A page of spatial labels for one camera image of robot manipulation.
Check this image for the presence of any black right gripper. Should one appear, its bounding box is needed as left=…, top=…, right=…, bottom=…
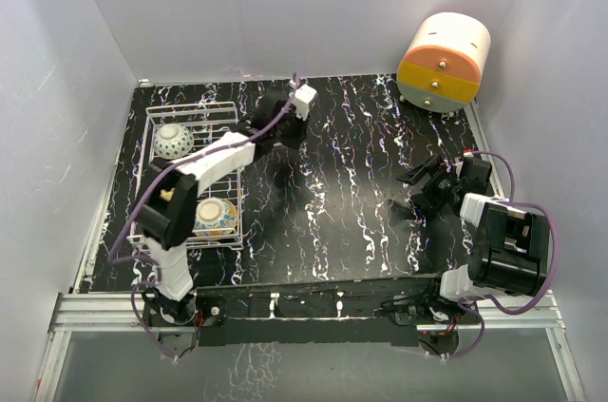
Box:
left=397, top=154, right=462, bottom=213

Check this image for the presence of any orange blue swirl bowl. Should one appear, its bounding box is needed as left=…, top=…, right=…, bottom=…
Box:
left=194, top=198, right=238, bottom=239

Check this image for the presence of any blue patterned bowl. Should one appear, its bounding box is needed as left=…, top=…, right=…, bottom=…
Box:
left=153, top=124, right=194, bottom=160

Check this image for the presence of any yellow sun pattern bowl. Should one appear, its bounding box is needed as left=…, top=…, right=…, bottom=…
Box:
left=160, top=188, right=175, bottom=201

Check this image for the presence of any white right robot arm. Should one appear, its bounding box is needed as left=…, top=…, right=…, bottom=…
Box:
left=397, top=151, right=556, bottom=323

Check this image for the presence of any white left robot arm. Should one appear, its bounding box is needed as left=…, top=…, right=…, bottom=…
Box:
left=133, top=80, right=318, bottom=325

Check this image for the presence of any cylindrical drawer cabinet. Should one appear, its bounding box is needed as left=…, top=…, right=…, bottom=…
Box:
left=396, top=12, right=491, bottom=113

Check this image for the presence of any white wire dish rack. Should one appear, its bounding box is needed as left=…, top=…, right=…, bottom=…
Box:
left=135, top=102, right=244, bottom=251

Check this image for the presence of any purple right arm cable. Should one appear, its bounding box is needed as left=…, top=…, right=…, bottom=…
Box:
left=417, top=149, right=560, bottom=360

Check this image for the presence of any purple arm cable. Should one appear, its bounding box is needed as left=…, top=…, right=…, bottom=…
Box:
left=107, top=71, right=305, bottom=361
left=417, top=149, right=560, bottom=360

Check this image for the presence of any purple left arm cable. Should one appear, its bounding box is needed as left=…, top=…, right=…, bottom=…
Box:
left=107, top=71, right=305, bottom=361

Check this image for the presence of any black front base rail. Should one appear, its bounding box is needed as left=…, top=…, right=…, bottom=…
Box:
left=140, top=276, right=485, bottom=349

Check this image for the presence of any aluminium frame rail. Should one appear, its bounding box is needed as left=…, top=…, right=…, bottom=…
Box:
left=30, top=292, right=162, bottom=402

